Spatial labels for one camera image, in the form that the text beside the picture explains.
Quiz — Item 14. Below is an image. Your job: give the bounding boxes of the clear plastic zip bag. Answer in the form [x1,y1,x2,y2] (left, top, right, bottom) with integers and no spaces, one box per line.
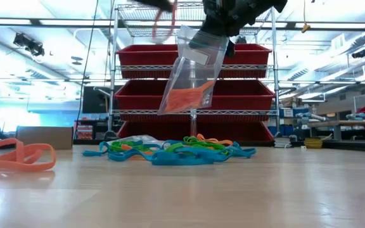
[156,24,230,116]
[105,134,166,149]

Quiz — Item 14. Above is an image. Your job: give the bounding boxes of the red and white boxes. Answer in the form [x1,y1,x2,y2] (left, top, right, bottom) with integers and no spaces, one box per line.
[75,124,94,141]

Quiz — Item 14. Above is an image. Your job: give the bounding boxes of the black monitor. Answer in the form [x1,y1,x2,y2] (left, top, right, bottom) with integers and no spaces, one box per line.
[81,85,117,115]

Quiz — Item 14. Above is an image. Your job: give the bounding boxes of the black hanging cable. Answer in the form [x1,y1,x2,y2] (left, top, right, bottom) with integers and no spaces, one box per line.
[74,0,100,141]

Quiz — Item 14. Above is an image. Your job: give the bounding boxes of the yellow pendant cable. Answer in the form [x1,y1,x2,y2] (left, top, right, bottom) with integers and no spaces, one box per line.
[301,0,312,34]

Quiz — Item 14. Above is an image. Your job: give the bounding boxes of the black ceiling-mounted device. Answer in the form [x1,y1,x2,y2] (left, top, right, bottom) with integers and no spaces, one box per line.
[12,32,46,58]

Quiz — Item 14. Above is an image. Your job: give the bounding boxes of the small cardboard box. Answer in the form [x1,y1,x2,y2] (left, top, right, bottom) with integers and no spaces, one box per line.
[15,125,75,151]

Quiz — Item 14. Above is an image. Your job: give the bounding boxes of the wooden top workbench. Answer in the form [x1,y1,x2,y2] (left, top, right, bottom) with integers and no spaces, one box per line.
[307,119,365,143]

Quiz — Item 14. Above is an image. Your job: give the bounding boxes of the blue rubber band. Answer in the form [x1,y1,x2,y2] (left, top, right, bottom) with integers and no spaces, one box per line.
[228,141,257,159]
[82,141,112,158]
[107,146,236,167]

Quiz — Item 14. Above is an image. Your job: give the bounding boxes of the yellow wire spool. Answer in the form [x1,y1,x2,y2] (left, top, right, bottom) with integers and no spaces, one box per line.
[302,136,325,149]

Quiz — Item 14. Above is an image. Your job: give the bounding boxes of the chrome wire shelving rack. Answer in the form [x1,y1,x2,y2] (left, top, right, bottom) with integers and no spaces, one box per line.
[107,0,281,143]

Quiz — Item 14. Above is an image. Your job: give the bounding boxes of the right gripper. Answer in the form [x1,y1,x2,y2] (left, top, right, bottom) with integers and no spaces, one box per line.
[189,0,288,58]

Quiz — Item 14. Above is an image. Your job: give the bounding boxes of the blue storage bins stack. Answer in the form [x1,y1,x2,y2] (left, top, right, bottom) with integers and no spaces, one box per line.
[267,108,298,137]

